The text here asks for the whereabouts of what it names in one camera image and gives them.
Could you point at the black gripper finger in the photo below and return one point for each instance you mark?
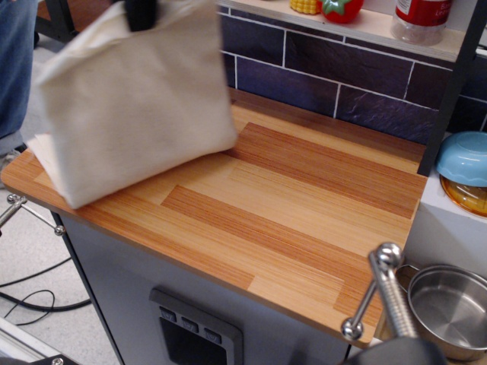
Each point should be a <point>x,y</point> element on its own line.
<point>141,14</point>

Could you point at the cream cloth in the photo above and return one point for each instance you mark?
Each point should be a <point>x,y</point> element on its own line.
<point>122,106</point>

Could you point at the background wooden table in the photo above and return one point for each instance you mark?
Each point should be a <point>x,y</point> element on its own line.
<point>63,20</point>

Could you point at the person leg in jeans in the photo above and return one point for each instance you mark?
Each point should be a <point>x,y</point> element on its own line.
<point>18,20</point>

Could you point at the yellow toy corn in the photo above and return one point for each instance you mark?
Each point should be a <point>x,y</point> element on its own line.
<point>308,7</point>

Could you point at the red toy tomato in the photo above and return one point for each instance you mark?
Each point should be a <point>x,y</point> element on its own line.
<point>341,11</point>

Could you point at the wooden shelf board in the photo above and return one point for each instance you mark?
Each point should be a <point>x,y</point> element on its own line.
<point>371,25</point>

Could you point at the red labelled plastic jar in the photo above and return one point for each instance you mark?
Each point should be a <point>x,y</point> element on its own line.
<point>419,21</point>

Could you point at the grey oven control panel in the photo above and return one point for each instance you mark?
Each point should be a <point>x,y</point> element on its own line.
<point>191,335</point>

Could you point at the light blue plastic bowl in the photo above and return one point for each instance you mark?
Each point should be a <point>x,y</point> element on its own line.
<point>462,158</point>

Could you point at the orange transparent plate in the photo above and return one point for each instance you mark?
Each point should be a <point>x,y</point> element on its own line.
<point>469,198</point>

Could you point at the stainless steel pot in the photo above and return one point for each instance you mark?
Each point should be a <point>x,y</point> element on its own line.
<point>448,305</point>

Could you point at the black shelf upright post right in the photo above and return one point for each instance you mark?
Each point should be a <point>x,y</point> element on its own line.
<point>457,80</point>

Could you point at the silver clamp screw handle right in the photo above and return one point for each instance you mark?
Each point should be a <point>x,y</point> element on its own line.
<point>384,260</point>

